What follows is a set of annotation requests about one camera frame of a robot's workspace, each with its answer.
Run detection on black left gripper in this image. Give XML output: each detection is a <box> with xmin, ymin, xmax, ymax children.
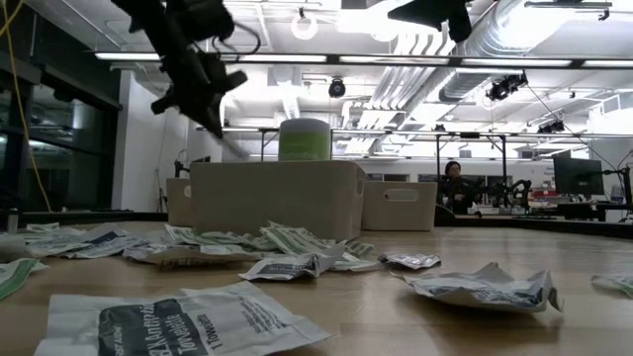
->
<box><xmin>149</xmin><ymin>50</ymin><xmax>249</xmax><ymax>140</ymax></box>

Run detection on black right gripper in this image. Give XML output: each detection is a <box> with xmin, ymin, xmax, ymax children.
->
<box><xmin>387</xmin><ymin>0</ymin><xmax>475</xmax><ymax>45</ymax></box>

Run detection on large dark print packet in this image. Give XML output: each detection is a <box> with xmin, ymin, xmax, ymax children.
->
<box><xmin>392</xmin><ymin>261</ymin><xmax>565</xmax><ymax>314</ymax></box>

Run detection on black monitor stand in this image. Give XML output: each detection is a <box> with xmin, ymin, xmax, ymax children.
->
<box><xmin>172</xmin><ymin>158</ymin><xmax>193</xmax><ymax>180</ymax></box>

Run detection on white light strip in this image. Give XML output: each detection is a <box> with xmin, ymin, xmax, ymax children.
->
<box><xmin>93</xmin><ymin>51</ymin><xmax>162</xmax><ymax>62</ymax></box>
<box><xmin>582</xmin><ymin>58</ymin><xmax>633</xmax><ymax>68</ymax></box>
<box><xmin>338</xmin><ymin>54</ymin><xmax>452</xmax><ymax>65</ymax></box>
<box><xmin>460</xmin><ymin>57</ymin><xmax>574</xmax><ymax>68</ymax></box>
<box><xmin>236</xmin><ymin>53</ymin><xmax>328</xmax><ymax>63</ymax></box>

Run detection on silver ceiling pipes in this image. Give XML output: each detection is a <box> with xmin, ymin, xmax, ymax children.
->
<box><xmin>368</xmin><ymin>32</ymin><xmax>459</xmax><ymax>113</ymax></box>

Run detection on white plastic storage bin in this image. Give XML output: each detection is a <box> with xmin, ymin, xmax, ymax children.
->
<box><xmin>361</xmin><ymin>180</ymin><xmax>439</xmax><ymax>232</ymax></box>
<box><xmin>166</xmin><ymin>177</ymin><xmax>194</xmax><ymax>227</ymax></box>
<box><xmin>190</xmin><ymin>159</ymin><xmax>367</xmax><ymax>242</ymax></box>

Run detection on green wipes canister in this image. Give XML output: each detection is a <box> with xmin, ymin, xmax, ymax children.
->
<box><xmin>277</xmin><ymin>117</ymin><xmax>332</xmax><ymax>162</ymax></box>

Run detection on round white ceiling lamp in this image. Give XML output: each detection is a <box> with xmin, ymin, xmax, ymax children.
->
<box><xmin>290</xmin><ymin>10</ymin><xmax>319</xmax><ymax>42</ymax></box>

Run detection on long white packet tan underside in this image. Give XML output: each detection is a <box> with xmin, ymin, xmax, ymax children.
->
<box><xmin>122</xmin><ymin>243</ymin><xmax>268</xmax><ymax>269</ymax></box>

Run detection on black background ledge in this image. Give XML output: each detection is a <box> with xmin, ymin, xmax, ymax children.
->
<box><xmin>19</xmin><ymin>210</ymin><xmax>169</xmax><ymax>224</ymax></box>

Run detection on dark glass partition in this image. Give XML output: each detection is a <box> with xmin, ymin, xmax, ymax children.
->
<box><xmin>0</xmin><ymin>29</ymin><xmax>124</xmax><ymax>215</ymax></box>

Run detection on blue print white packet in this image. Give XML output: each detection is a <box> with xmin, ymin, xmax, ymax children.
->
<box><xmin>61</xmin><ymin>222</ymin><xmax>148</xmax><ymax>261</ymax></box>

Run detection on crumpled blue print packet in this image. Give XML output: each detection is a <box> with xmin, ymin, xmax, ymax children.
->
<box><xmin>238</xmin><ymin>241</ymin><xmax>348</xmax><ymax>282</ymax></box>

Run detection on person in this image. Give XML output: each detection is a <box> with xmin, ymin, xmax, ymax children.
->
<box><xmin>437</xmin><ymin>160</ymin><xmax>480</xmax><ymax>215</ymax></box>

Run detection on plain white packet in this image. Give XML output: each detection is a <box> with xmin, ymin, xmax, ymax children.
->
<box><xmin>22</xmin><ymin>227</ymin><xmax>98</xmax><ymax>259</ymax></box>

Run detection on black computer monitor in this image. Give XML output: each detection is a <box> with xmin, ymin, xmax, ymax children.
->
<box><xmin>552</xmin><ymin>155</ymin><xmax>606</xmax><ymax>197</ymax></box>

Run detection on large antiseptic towelette packet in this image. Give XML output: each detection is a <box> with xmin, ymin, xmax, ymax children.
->
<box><xmin>33</xmin><ymin>279</ymin><xmax>332</xmax><ymax>356</ymax></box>

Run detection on crumpled white packet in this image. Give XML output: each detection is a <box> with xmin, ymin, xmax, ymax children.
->
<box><xmin>0</xmin><ymin>233</ymin><xmax>37</xmax><ymax>265</ymax></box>

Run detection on dark background desk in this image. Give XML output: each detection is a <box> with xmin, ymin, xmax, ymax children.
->
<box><xmin>434</xmin><ymin>213</ymin><xmax>633</xmax><ymax>240</ymax></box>

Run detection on large spiral ceiling duct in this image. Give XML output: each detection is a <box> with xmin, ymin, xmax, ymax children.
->
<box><xmin>437</xmin><ymin>0</ymin><xmax>588</xmax><ymax>104</ymax></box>

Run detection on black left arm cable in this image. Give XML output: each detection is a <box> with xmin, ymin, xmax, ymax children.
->
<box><xmin>210</xmin><ymin>19</ymin><xmax>262</xmax><ymax>56</ymax></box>

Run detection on black ceiling camera cluster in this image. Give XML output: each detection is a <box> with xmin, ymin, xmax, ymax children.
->
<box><xmin>486</xmin><ymin>72</ymin><xmax>529</xmax><ymax>103</ymax></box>

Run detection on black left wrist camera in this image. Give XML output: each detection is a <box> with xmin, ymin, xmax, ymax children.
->
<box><xmin>167</xmin><ymin>0</ymin><xmax>236</xmax><ymax>45</ymax></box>

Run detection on black overhead frame beam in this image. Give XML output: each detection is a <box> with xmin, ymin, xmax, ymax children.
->
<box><xmin>93</xmin><ymin>48</ymin><xmax>633</xmax><ymax>69</ymax></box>

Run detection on black dome ceiling camera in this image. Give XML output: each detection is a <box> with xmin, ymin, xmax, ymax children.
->
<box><xmin>327</xmin><ymin>76</ymin><xmax>348</xmax><ymax>100</ymax></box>

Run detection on black metal workstation frame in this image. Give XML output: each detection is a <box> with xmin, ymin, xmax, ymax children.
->
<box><xmin>196</xmin><ymin>126</ymin><xmax>633</xmax><ymax>200</ymax></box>

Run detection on yellow cable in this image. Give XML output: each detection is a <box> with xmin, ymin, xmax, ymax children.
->
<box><xmin>0</xmin><ymin>0</ymin><xmax>53</xmax><ymax>214</ymax></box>

